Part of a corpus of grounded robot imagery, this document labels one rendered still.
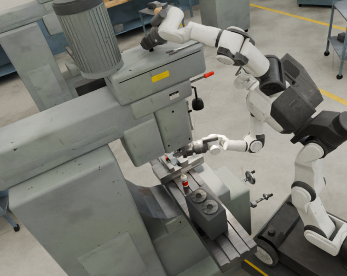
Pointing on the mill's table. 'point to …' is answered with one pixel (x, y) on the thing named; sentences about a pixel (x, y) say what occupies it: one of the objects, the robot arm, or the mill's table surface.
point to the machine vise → (163, 175)
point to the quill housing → (174, 126)
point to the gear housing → (161, 99)
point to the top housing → (154, 70)
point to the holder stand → (207, 212)
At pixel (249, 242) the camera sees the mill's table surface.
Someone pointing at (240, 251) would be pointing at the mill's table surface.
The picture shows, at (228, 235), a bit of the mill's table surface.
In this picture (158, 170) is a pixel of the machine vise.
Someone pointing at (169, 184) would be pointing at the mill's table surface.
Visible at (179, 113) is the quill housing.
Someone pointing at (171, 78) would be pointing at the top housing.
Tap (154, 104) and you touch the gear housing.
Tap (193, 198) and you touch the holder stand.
